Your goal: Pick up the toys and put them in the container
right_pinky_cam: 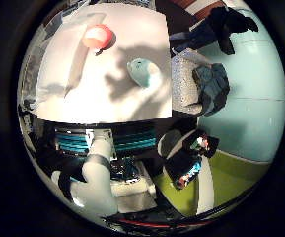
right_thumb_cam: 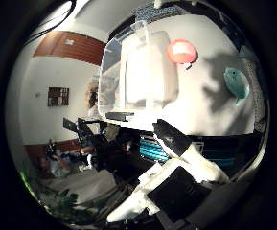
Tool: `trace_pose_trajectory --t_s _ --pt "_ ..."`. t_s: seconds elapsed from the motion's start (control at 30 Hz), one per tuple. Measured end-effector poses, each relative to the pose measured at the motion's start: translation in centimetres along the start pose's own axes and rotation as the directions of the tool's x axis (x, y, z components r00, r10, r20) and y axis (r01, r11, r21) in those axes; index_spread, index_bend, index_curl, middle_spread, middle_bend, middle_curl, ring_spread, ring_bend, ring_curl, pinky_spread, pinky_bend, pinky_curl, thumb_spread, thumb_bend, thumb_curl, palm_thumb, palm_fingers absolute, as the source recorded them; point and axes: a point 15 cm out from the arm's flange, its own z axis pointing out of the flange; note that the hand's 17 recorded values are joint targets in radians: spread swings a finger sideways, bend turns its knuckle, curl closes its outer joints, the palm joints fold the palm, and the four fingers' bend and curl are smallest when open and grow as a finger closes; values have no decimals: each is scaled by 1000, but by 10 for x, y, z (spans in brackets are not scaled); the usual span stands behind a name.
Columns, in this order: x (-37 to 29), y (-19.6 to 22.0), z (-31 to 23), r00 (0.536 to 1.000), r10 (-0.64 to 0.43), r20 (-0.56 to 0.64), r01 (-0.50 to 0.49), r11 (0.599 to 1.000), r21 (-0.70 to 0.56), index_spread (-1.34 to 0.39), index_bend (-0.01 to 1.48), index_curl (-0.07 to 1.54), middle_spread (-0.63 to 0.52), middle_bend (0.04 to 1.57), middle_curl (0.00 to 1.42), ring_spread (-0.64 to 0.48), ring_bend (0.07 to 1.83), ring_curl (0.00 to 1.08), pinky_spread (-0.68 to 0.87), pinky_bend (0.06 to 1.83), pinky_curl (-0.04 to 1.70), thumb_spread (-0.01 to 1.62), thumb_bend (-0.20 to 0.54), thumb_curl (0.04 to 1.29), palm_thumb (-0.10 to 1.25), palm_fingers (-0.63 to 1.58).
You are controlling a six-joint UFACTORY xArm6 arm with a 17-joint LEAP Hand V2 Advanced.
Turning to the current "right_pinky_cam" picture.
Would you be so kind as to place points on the light teal partition panel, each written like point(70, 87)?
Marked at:
point(253, 108)

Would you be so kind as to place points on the red orange round toy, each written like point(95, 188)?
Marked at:
point(97, 37)

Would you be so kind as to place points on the dark blue crumpled cloth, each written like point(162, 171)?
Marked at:
point(212, 86)

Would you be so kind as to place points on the brown wooden door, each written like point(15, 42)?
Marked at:
point(199, 7)

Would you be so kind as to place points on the teal and white plush toy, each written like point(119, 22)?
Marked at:
point(142, 73)

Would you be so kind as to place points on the gray speckled armchair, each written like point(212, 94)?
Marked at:
point(183, 82)

